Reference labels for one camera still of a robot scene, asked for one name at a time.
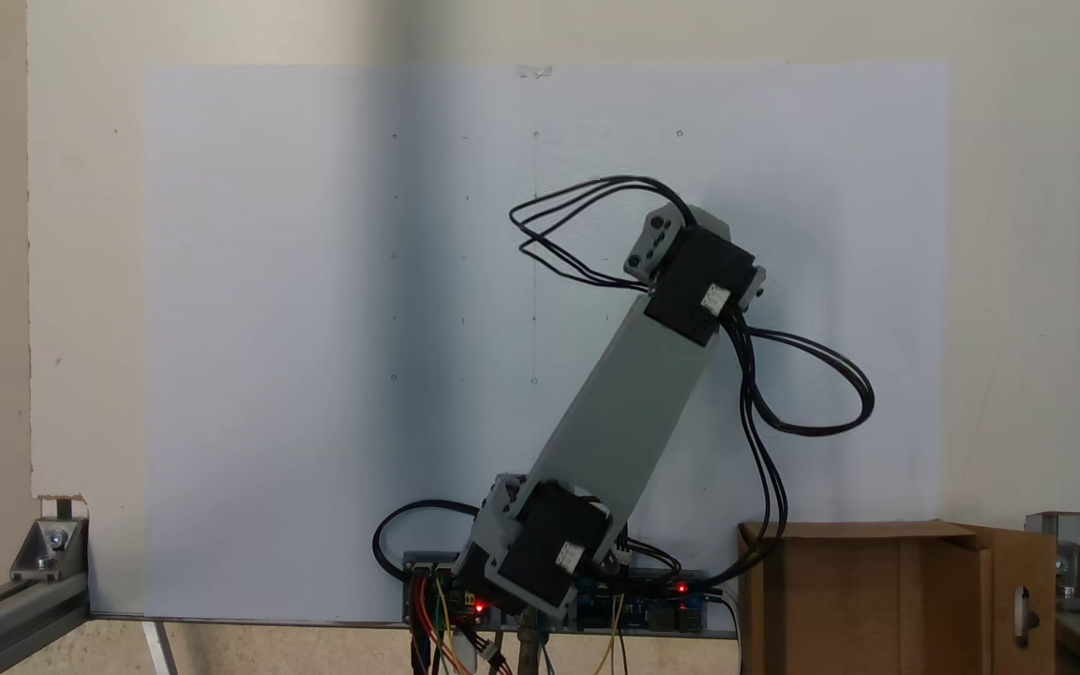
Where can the clear tape piece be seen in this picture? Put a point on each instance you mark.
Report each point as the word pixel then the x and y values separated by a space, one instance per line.
pixel 533 71

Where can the blue circuit board red LED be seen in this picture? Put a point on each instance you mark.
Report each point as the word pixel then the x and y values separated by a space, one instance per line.
pixel 685 609

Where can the grey board mounting plate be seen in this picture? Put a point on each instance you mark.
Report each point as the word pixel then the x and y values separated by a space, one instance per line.
pixel 726 633

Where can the brown cardboard box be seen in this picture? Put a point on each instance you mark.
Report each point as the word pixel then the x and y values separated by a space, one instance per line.
pixel 840 609

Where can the metal corner bracket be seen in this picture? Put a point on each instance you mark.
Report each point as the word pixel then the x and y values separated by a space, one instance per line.
pixel 1079 577
pixel 48 553

